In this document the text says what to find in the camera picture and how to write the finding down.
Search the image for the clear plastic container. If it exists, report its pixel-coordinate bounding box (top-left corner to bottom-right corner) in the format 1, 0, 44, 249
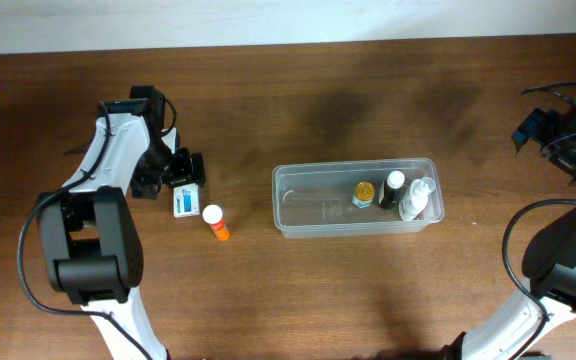
272, 158, 445, 238

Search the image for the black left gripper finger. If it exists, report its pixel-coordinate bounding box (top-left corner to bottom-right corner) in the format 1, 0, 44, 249
167, 148, 191, 188
190, 152, 206, 186

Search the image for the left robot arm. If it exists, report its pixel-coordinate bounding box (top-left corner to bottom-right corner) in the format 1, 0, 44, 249
32, 85, 206, 359

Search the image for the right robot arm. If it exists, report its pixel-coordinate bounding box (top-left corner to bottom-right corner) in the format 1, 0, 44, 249
437, 80, 576, 360

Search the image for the small jar gold lid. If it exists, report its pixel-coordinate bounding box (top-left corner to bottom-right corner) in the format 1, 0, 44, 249
352, 181, 376, 208

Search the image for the white squeeze bottle clear cap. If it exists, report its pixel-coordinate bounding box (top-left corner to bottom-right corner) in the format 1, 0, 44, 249
399, 177, 437, 221

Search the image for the white Panadol box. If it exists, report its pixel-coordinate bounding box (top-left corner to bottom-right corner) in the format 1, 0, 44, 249
173, 184, 200, 218

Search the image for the orange tube white cap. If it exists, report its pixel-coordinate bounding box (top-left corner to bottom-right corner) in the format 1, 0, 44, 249
202, 205, 230, 241

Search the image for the dark bottle white cap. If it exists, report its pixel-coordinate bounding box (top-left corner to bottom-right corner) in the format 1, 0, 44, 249
378, 170, 405, 210

